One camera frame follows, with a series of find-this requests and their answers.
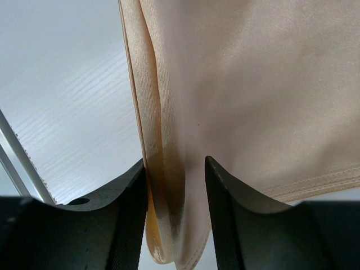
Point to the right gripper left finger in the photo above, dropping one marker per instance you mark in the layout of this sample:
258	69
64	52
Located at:
100	230

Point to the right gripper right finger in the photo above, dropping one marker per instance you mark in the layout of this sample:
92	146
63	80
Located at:
254	231

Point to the orange cloth napkin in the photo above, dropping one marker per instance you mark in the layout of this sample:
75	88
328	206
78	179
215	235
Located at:
270	89

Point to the aluminium front rail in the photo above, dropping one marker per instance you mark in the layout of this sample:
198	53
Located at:
18	174

